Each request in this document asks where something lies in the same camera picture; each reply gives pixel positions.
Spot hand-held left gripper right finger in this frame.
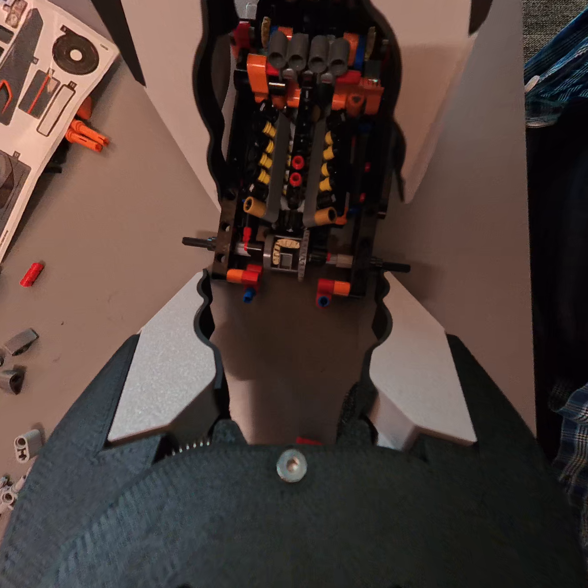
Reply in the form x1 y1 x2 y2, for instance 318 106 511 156
360 268 479 454

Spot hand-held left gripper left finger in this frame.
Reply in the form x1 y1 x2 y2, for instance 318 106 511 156
106 270 230 449

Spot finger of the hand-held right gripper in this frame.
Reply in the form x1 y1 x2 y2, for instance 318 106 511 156
120 0 237 213
367 0 495 204

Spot black orange lego car chassis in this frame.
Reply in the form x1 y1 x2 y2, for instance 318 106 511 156
182 0 412 309

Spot orange lego pins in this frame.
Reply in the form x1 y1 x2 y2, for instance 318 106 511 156
65 119 111 153

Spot lego instruction booklet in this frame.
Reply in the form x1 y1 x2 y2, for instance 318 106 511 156
0 0 121 263

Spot pile of grey lego pieces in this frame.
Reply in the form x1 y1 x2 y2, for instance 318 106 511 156
0 327 47 513

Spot red lego bush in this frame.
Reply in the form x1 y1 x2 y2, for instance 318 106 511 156
20 261 46 288

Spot person in plaid shirt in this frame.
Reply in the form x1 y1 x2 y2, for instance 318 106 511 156
524 7 588 511

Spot person's dark trouser leg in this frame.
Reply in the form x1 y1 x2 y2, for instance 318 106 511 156
526 99 588 466

